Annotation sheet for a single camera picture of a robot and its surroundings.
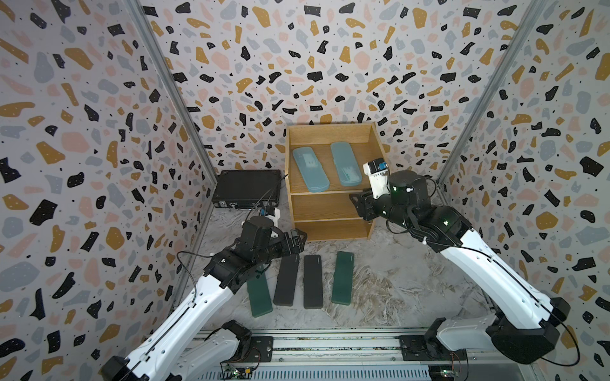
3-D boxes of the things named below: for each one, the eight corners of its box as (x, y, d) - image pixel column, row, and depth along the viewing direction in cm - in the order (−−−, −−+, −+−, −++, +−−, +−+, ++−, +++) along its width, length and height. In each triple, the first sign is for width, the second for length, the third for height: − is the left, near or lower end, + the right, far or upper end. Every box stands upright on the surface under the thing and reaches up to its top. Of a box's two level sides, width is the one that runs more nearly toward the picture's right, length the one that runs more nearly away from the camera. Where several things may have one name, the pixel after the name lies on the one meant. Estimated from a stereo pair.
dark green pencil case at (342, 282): (330, 303, 85) (330, 301, 84) (336, 253, 98) (337, 250, 96) (350, 306, 85) (350, 304, 83) (354, 255, 98) (354, 253, 96)
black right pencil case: (301, 309, 84) (301, 306, 82) (304, 258, 97) (304, 255, 94) (322, 309, 84) (322, 306, 82) (322, 258, 97) (322, 255, 95)
